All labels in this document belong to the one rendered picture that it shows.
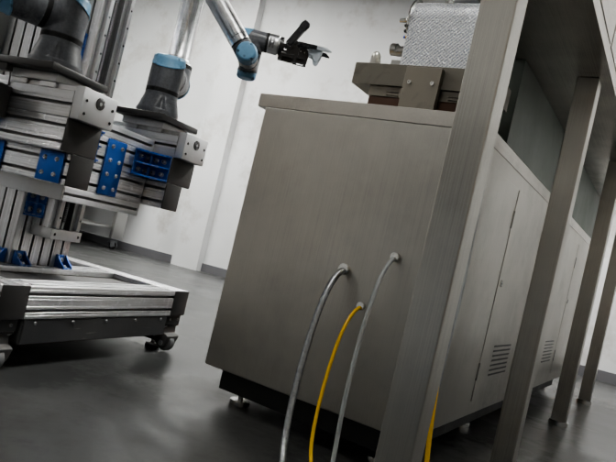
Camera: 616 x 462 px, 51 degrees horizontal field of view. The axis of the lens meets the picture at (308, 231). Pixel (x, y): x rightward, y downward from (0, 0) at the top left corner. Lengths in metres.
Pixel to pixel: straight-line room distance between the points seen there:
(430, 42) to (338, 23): 4.34
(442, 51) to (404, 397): 1.20
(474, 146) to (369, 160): 0.67
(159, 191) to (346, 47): 4.19
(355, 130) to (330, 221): 0.25
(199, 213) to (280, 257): 4.60
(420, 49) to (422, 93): 0.32
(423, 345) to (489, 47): 0.48
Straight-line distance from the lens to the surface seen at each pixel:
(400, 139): 1.66
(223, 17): 2.42
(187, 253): 6.35
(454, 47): 1.98
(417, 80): 1.74
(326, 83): 6.15
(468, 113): 1.06
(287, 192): 1.78
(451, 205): 1.04
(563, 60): 1.91
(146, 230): 6.79
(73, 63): 1.98
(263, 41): 2.52
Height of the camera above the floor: 0.50
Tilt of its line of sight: 1 degrees up
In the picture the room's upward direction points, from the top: 13 degrees clockwise
